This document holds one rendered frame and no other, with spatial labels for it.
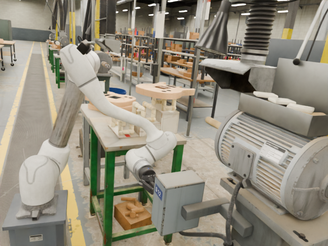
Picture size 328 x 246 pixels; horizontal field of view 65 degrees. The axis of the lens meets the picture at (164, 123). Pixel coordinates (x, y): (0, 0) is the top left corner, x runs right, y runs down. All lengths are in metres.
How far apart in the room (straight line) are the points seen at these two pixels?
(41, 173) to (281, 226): 1.06
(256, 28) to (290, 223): 0.69
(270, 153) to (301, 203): 0.15
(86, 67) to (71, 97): 0.25
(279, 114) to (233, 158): 0.21
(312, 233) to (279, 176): 0.18
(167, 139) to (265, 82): 0.56
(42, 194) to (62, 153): 0.24
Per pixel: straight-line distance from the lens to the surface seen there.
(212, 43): 1.03
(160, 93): 1.73
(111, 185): 1.77
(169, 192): 0.90
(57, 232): 1.51
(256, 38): 1.10
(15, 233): 1.51
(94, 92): 1.23
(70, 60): 1.22
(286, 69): 1.02
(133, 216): 2.31
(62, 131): 1.49
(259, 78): 1.05
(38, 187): 1.41
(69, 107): 1.44
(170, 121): 1.88
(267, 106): 0.87
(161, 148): 1.32
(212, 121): 1.19
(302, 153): 0.78
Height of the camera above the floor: 1.59
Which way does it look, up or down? 18 degrees down
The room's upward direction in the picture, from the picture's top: 6 degrees clockwise
